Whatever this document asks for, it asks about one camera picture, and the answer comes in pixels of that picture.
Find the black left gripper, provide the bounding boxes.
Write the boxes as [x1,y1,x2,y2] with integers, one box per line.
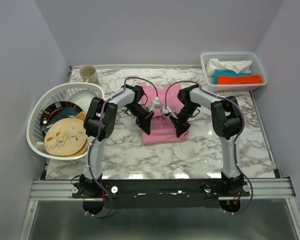
[124,102,154,135]

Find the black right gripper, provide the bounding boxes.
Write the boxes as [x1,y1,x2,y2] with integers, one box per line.
[169,102,200,138]

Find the pink t shirt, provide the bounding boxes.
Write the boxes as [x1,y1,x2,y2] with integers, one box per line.
[140,84,189,145]

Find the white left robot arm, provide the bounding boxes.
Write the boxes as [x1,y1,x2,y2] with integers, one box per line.
[79,85,154,198]

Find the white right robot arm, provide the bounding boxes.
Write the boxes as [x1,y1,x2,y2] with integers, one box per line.
[168,84,245,196]

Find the tan scalloped dish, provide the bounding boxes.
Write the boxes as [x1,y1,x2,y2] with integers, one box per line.
[74,111,87,124]

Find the white ceramic bowl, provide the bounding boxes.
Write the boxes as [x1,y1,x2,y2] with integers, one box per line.
[66,89,99,106]

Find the teal folded t shirt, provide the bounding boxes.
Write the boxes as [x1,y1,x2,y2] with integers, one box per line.
[212,69,252,85]

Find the beige ceramic mug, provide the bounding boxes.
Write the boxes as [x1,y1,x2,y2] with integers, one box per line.
[79,65,100,85]

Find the white plastic mesh basket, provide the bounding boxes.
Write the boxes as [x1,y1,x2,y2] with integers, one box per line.
[200,51,268,92]

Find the teal ceramic plate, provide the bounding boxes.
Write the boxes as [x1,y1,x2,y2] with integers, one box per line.
[46,107,82,128]

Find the beige bird pattern plate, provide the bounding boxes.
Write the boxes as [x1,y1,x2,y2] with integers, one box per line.
[44,118,87,157]

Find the white folded t shirt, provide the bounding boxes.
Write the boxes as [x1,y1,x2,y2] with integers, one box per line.
[206,58,253,77]

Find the orange folded t shirt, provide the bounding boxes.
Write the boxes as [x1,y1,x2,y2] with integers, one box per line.
[217,75,263,85]

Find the dark striped rim plate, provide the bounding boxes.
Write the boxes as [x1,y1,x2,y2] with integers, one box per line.
[39,101,82,135]

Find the white oval dish basket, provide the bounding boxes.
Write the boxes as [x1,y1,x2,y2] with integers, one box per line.
[26,82,105,161]

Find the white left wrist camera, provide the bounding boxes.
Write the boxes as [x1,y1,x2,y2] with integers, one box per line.
[147,97,163,112]

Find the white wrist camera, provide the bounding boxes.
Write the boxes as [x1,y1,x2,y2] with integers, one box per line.
[160,106,177,118]
[147,97,163,112]

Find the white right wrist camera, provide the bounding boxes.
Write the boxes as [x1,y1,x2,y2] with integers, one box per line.
[160,106,177,118]

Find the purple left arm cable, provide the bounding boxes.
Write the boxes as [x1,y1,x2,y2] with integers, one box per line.
[85,76,160,219]

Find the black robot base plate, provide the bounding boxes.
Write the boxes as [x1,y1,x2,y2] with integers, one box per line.
[72,175,250,210]

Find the aluminium frame rail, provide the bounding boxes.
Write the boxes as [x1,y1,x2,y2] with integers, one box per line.
[28,178,296,201]

